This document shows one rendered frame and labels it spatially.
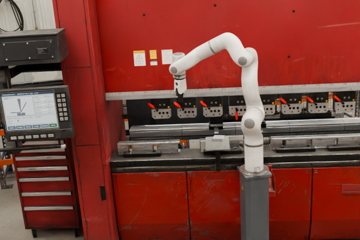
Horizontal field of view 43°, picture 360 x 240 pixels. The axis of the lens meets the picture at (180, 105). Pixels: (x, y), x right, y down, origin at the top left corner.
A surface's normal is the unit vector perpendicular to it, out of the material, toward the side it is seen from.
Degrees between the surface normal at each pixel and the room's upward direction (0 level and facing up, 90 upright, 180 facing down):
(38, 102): 90
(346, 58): 90
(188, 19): 90
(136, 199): 90
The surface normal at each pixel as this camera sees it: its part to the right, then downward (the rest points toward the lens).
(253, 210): 0.19, 0.28
